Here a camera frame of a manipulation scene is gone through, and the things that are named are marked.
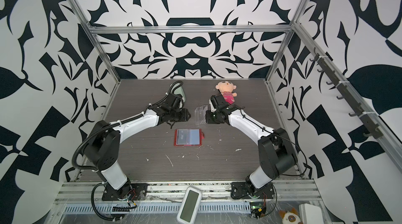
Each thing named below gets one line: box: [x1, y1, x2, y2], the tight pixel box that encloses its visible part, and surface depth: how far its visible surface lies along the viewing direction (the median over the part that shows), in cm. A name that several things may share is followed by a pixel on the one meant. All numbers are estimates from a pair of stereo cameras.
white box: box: [298, 203, 324, 224], surface depth 67 cm
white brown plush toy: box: [278, 207, 303, 224], surface depth 68 cm
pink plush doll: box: [215, 80, 238, 105], surface depth 110 cm
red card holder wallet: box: [173, 128, 205, 147], surface depth 93 cm
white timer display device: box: [176, 185, 203, 224], surface depth 69 cm
